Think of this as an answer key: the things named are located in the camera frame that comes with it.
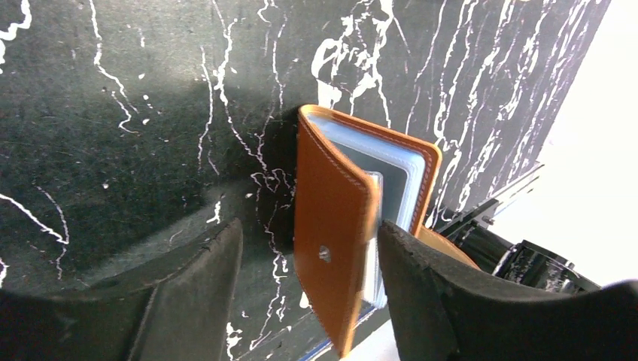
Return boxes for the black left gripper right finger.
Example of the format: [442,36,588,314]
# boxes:
[378,220,637,360]

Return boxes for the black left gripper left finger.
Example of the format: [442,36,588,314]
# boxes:
[1,219,243,360]

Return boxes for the brown leather card holder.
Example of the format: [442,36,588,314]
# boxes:
[294,105,474,359]

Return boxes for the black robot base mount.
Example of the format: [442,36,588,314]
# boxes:
[435,162,601,294]

